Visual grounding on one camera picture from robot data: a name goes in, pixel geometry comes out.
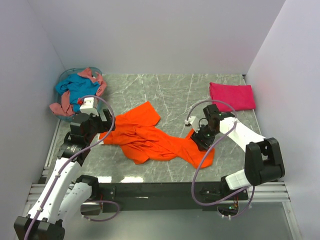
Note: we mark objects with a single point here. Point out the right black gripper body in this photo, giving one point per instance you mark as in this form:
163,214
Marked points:
206,134

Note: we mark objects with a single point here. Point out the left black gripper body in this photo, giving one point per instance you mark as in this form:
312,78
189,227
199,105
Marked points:
96,128

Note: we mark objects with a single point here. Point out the orange t-shirt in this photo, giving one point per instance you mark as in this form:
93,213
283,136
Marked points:
140,140

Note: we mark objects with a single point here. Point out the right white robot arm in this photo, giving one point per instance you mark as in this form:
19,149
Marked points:
263,161

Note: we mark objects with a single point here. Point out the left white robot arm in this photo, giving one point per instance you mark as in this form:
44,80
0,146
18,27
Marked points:
46,219

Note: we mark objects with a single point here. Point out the pink t-shirt in basket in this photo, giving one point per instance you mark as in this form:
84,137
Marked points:
63,105

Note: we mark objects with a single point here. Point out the blue t-shirt in basket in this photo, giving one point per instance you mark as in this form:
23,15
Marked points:
78,87

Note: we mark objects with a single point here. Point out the folded magenta t-shirt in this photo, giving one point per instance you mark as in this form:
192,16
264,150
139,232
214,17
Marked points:
240,97

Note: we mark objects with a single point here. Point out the transparent teal laundry basket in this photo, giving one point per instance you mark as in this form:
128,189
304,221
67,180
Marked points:
65,75

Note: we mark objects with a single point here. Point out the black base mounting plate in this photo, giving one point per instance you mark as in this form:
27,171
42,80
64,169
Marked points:
143,196

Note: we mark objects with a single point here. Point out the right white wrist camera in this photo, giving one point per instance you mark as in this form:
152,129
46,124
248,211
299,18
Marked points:
194,122

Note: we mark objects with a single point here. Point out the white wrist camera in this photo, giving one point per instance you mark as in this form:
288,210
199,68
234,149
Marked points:
88,106
194,122

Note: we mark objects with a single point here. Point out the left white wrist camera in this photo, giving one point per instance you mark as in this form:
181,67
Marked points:
88,106

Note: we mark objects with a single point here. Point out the aluminium rail frame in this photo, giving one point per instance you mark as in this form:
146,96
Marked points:
263,164

